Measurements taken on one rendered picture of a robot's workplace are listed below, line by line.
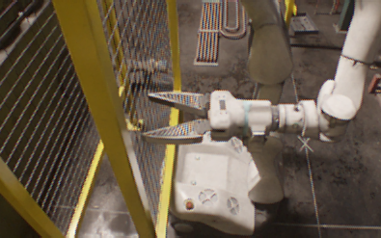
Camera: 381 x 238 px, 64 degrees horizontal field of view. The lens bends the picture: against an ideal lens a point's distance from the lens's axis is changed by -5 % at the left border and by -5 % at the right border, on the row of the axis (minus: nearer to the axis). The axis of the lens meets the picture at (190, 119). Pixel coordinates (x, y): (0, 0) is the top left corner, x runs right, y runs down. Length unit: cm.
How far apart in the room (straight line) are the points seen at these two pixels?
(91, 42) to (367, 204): 202
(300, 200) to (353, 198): 34
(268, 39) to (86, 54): 65
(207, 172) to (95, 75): 131
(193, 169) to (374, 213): 116
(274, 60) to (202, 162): 91
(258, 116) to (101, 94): 29
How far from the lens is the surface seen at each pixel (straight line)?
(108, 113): 63
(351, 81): 70
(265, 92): 125
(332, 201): 220
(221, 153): 186
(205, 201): 164
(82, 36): 53
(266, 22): 104
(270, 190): 169
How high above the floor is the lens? 181
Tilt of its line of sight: 48 degrees down
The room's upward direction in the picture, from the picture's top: 2 degrees counter-clockwise
